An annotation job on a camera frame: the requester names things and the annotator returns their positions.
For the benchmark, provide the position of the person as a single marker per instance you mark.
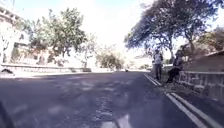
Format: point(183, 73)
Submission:
point(158, 63)
point(175, 68)

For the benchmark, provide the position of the bushes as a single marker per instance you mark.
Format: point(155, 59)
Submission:
point(110, 60)

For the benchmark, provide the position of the green leafy tree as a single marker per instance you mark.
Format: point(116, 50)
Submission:
point(63, 30)

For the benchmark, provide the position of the grey asphalt road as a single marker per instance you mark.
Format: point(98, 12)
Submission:
point(83, 96)

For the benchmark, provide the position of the small tree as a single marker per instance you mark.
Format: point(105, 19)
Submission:
point(87, 50)

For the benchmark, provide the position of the double painted road line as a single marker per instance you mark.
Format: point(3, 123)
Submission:
point(181, 107)

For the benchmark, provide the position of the large dark tree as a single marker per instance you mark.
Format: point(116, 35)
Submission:
point(173, 20)

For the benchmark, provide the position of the pale building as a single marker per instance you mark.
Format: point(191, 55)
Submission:
point(6, 36)

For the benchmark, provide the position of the low stone wall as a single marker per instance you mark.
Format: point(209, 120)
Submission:
point(203, 83)

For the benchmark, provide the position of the low pale wall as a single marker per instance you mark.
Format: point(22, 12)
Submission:
point(33, 68)

